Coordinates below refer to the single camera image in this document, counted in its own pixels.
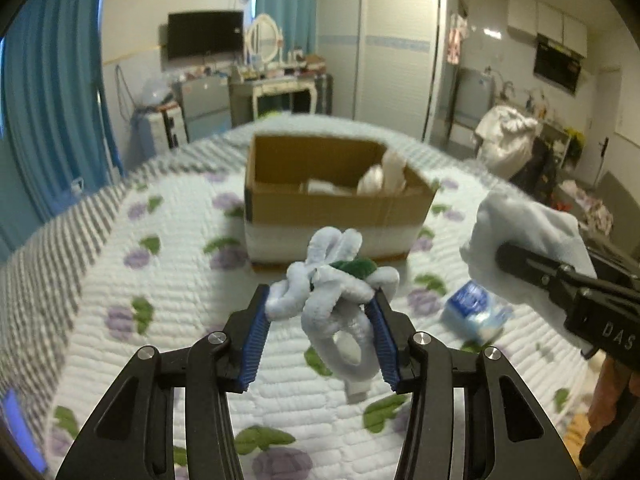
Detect white cloth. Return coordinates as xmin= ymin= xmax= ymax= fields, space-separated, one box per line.
xmin=458 ymin=190 xmax=599 ymax=351

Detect blue tissue pack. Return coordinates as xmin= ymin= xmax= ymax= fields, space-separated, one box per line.
xmin=440 ymin=280 xmax=513 ymax=344

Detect cream lace sock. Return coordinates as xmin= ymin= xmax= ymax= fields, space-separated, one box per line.
xmin=357 ymin=150 xmax=407 ymax=195

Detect grey plush bunny toy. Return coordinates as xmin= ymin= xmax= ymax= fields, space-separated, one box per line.
xmin=266 ymin=226 xmax=400 ymax=404

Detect white bundled laundry bag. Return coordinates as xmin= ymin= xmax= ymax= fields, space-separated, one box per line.
xmin=474 ymin=105 xmax=539 ymax=180

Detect white floral quilt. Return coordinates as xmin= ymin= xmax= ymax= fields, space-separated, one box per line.
xmin=44 ymin=159 xmax=591 ymax=480

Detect grey washing machine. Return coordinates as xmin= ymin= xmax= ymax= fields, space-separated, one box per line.
xmin=452 ymin=67 xmax=496 ymax=129

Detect black range hood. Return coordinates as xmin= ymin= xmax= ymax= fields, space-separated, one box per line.
xmin=533 ymin=35 xmax=584 ymax=96

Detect white kitchen cabinets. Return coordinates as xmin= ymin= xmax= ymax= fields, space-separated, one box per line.
xmin=506 ymin=0 xmax=588 ymax=58

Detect white packet in box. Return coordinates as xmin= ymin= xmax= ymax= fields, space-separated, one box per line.
xmin=299 ymin=179 xmax=356 ymax=196

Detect brown cardboard box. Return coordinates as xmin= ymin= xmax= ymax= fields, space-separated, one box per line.
xmin=244 ymin=134 xmax=435 ymax=266

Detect teal left curtain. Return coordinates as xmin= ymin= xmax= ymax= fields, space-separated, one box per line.
xmin=1 ymin=0 xmax=124 ymax=260

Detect white black suitcase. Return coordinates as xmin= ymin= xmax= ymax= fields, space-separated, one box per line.
xmin=132 ymin=101 xmax=189 ymax=158

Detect white wardrobe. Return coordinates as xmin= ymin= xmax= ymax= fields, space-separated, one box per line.
xmin=316 ymin=0 xmax=457 ymax=142

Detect grey mini fridge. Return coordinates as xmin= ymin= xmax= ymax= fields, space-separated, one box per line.
xmin=174 ymin=75 xmax=231 ymax=143

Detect white dressing table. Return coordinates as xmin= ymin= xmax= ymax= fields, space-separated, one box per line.
xmin=229 ymin=73 xmax=333 ymax=128

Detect oval vanity mirror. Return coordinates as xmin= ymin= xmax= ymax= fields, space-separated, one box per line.
xmin=244 ymin=13 xmax=284 ymax=65

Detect black wall television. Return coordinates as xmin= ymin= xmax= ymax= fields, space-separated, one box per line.
xmin=166 ymin=11 xmax=244 ymax=60

